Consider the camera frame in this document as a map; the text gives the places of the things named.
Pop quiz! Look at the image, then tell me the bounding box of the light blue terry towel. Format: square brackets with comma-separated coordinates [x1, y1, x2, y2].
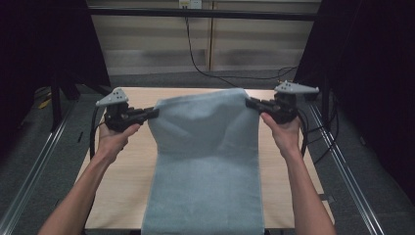
[140, 87, 266, 235]

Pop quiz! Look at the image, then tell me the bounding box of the yellow object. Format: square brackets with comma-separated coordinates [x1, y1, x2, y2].
[37, 96, 53, 111]

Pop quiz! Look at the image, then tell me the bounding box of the black horizontal bar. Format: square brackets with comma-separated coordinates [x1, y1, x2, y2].
[87, 7, 324, 23]

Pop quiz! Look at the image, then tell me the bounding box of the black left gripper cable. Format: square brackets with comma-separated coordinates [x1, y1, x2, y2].
[88, 105, 107, 162]

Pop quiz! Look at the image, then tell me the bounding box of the person's left hand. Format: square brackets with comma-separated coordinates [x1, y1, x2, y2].
[96, 121, 142, 165]

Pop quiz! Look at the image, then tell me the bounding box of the black curtain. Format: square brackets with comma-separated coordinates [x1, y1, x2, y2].
[0, 0, 112, 155]
[293, 0, 415, 205]

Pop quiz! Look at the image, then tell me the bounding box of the person's right hand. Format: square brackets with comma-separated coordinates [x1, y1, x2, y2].
[259, 112, 302, 161]

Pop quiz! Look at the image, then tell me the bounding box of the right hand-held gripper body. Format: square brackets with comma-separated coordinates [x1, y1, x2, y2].
[273, 79, 320, 125]

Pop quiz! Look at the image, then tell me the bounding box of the black wall cable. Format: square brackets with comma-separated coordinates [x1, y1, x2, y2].
[183, 7, 299, 90]

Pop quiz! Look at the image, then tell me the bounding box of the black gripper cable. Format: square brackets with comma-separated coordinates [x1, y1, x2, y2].
[88, 105, 107, 162]
[296, 97, 341, 165]

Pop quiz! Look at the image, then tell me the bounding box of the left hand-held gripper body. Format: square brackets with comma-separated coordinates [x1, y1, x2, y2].
[95, 86, 145, 133]

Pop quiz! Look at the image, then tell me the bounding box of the metal floor rail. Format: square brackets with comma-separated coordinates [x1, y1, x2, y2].
[307, 103, 388, 235]
[0, 100, 80, 235]

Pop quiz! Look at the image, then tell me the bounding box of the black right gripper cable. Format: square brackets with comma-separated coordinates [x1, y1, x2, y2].
[296, 97, 341, 165]

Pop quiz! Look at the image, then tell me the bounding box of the black metal stand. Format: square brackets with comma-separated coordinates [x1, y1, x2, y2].
[49, 82, 64, 132]

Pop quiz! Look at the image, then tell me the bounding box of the white wall socket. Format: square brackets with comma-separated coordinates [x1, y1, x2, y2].
[178, 0, 204, 10]

